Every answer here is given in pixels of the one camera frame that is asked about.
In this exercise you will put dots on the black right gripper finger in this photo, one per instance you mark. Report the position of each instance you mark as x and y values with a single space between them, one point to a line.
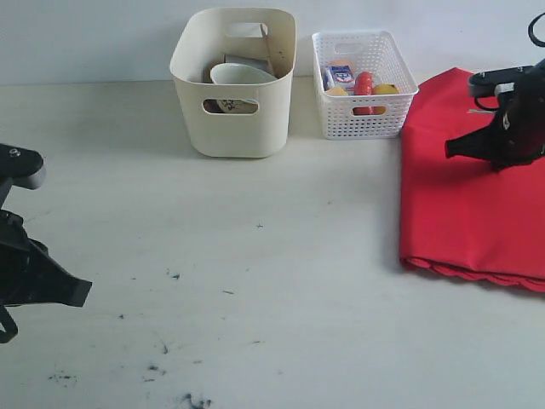
498 165
483 144

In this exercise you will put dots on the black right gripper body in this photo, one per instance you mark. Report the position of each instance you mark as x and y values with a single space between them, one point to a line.
521 121

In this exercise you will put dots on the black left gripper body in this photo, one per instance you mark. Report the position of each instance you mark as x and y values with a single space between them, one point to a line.
18 284

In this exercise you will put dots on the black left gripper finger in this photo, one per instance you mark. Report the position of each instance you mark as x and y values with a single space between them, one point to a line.
9 329
49 282

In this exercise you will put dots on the red table cloth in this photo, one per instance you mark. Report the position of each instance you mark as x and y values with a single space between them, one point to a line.
458 217

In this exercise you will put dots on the yellow lemon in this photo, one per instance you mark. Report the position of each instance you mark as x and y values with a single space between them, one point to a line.
383 89

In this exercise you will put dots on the red sausage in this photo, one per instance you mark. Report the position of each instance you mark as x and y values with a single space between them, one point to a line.
363 87

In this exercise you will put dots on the yellow cheese wedge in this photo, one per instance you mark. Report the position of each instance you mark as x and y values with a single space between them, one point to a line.
336 91

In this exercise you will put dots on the blue white milk carton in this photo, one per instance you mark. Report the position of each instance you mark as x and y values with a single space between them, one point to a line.
338 76

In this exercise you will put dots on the brown egg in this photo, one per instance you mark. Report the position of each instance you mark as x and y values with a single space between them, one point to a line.
341 63

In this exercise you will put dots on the stainless steel cup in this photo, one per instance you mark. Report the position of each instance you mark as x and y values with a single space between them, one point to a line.
262 64

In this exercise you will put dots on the brown wooden plate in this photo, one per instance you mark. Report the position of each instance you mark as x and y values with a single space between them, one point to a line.
210 105

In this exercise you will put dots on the pale green ceramic bowl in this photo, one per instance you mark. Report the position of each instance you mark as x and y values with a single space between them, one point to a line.
238 74

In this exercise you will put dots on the white perforated plastic basket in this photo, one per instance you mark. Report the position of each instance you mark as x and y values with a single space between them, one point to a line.
372 116

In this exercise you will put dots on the cream plastic bin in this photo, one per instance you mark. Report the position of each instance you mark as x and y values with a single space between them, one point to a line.
207 36

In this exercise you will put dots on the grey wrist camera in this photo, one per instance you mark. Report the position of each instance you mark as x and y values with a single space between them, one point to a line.
483 84

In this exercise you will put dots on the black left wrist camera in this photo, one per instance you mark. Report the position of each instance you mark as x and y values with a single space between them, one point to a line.
23 167

